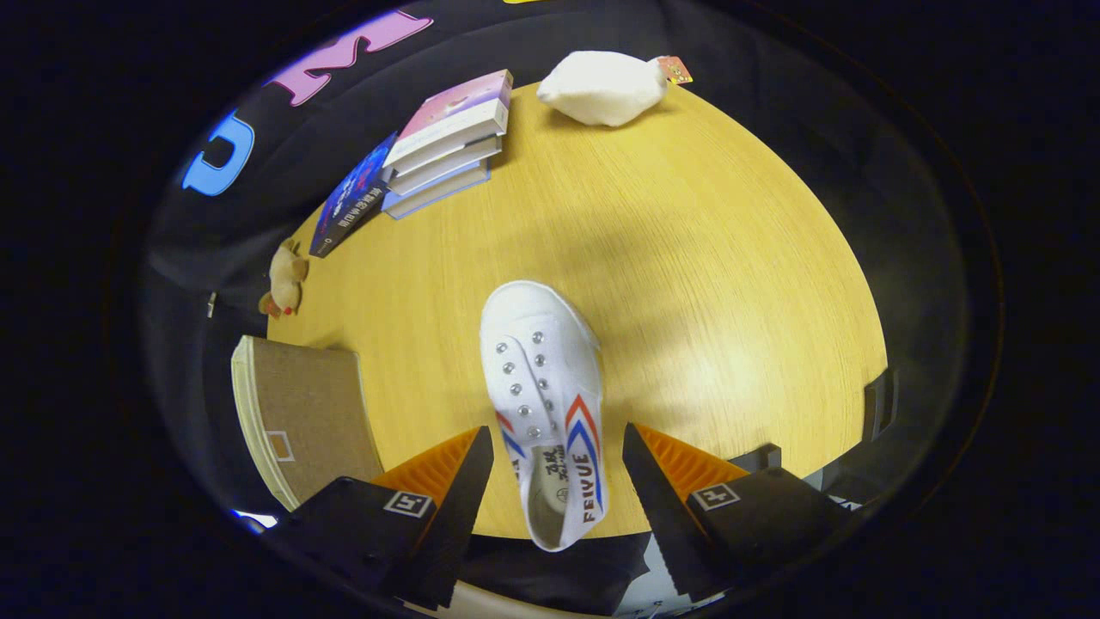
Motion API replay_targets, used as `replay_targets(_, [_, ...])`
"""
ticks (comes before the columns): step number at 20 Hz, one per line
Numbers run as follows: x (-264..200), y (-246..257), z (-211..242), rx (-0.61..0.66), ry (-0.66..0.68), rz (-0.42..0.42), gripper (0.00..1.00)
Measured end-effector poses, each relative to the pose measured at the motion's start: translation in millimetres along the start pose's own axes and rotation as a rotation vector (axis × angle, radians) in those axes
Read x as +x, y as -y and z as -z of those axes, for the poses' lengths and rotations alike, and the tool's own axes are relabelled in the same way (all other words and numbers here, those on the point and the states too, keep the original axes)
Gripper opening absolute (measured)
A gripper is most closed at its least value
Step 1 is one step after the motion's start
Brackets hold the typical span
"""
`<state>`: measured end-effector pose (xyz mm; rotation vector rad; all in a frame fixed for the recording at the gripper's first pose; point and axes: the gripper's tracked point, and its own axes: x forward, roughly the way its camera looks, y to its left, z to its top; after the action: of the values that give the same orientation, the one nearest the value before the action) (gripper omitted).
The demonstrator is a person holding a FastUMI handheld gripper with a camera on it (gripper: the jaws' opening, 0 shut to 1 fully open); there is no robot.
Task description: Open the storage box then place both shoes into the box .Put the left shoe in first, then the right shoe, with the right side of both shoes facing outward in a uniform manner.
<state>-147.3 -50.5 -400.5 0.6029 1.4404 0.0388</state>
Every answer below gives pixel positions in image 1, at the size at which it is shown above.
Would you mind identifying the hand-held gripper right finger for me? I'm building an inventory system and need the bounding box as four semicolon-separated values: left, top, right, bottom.
622;422;852;603

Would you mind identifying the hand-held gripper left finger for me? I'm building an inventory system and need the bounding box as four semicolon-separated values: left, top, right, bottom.
258;426;495;611

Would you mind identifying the beige fabric storage box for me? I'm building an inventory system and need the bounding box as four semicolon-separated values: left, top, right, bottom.
230;335;385;512

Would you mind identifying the white canvas shoe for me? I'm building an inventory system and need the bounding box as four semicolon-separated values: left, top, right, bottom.
480;280;608;552

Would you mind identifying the brown teddy plush toy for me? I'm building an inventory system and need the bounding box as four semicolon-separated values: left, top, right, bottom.
259;239;309;319

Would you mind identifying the dark blue book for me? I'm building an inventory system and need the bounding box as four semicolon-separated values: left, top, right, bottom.
309;132;399;259

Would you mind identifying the white book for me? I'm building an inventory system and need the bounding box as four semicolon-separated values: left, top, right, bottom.
388;133;504;197

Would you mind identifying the pink cover book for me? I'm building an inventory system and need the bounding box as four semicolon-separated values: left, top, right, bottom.
384;69;514;170

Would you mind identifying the white plush toy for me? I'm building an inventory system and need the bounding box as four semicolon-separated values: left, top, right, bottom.
536;50;694;128

